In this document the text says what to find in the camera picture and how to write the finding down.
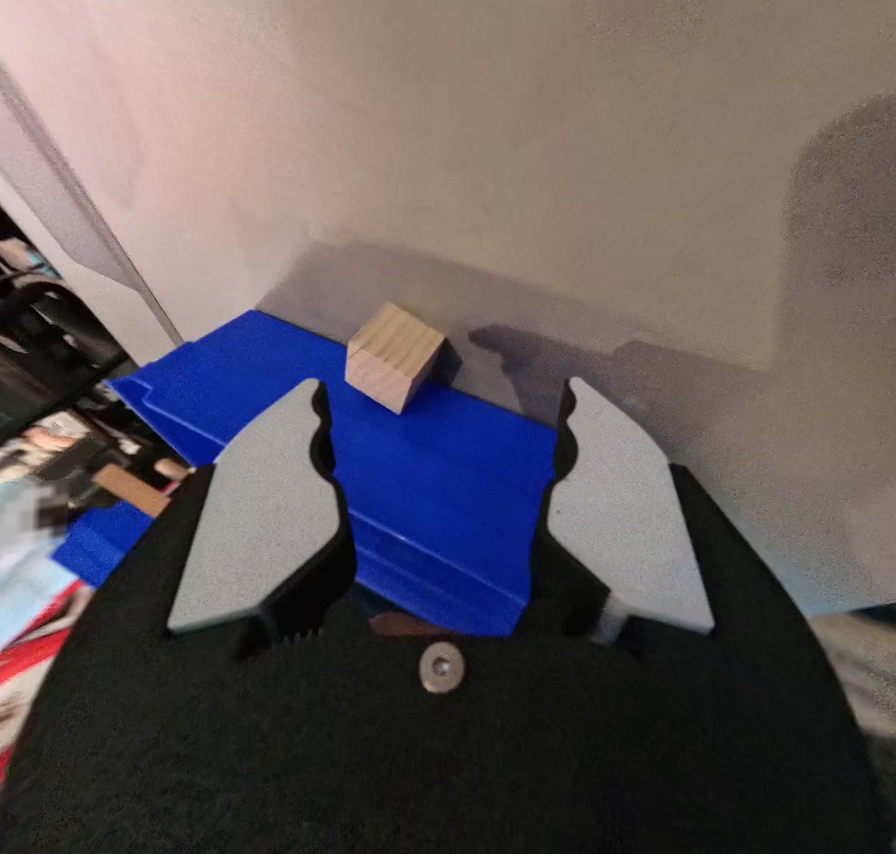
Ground blue plastic bin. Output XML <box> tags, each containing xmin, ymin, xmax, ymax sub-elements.
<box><xmin>52</xmin><ymin>310</ymin><xmax>559</xmax><ymax>639</ymax></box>

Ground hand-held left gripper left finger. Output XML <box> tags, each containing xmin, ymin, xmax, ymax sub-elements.
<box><xmin>167</xmin><ymin>376</ymin><xmax>358</xmax><ymax>648</ymax></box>

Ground plain wooden cube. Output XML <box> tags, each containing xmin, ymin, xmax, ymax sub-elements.
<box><xmin>345</xmin><ymin>301</ymin><xmax>448</xmax><ymax>416</ymax></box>

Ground tan cardboard piece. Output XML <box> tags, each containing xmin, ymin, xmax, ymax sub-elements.
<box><xmin>91</xmin><ymin>463</ymin><xmax>173</xmax><ymax>519</ymax></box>

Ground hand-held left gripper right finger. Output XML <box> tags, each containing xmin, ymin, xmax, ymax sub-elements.
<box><xmin>533</xmin><ymin>375</ymin><xmax>716</xmax><ymax>646</ymax></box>

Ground red printed packaging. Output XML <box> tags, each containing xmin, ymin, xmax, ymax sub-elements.
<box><xmin>0</xmin><ymin>579</ymin><xmax>95</xmax><ymax>778</ymax></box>

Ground black office chair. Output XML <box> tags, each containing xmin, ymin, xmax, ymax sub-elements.
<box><xmin>0</xmin><ymin>210</ymin><xmax>137</xmax><ymax>442</ymax></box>

